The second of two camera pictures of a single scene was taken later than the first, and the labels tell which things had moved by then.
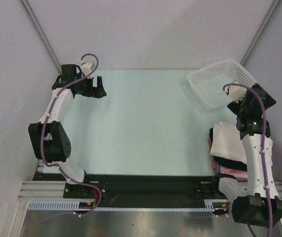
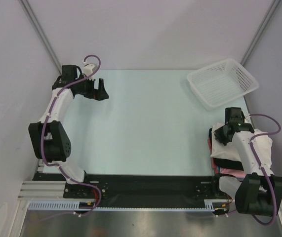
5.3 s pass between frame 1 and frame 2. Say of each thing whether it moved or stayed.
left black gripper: stayed
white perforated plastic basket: stayed
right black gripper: moved
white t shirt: stayed
